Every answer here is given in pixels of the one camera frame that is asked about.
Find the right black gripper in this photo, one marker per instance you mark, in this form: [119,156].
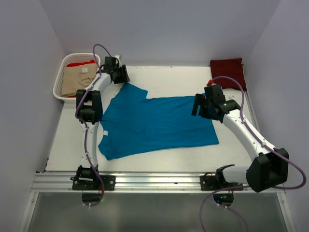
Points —
[199,100]

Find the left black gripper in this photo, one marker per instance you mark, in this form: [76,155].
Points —
[124,78]

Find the blue t shirt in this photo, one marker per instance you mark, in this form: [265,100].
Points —
[134,123]

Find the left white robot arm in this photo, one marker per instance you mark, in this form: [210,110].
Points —
[89,112]

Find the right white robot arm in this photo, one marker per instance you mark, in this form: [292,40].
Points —
[269,166]

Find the beige shirt in basket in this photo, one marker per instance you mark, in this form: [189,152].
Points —
[77,81]

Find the folded dark red shirt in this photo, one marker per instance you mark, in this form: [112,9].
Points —
[232,68]

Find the white plastic basket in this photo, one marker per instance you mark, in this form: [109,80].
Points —
[77,71]

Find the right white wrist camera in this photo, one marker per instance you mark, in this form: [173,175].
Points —
[210,83]

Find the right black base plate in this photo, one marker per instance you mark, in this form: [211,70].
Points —
[213,181]

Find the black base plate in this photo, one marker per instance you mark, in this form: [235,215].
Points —
[213,181]
[108,182]

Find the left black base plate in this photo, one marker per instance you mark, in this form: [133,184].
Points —
[108,182]

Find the aluminium mounting rail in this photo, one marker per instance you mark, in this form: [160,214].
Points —
[125,182]

